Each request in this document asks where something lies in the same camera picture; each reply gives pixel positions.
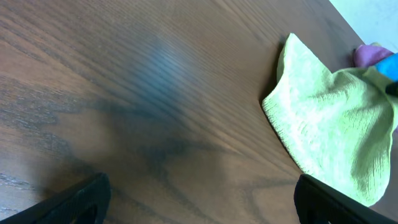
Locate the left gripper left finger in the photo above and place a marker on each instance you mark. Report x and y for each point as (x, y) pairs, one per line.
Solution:
(84, 202)

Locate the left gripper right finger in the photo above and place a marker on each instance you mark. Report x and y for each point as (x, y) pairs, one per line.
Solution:
(318, 203)

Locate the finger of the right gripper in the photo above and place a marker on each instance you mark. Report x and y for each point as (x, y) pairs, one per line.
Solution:
(392, 89)

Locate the green cloth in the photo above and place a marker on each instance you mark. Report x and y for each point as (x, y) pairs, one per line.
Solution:
(337, 126)

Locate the blue cloth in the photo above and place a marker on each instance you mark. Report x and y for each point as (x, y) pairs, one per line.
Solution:
(388, 67)

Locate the purple cloth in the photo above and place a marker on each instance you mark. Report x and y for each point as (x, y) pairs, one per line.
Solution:
(369, 55)

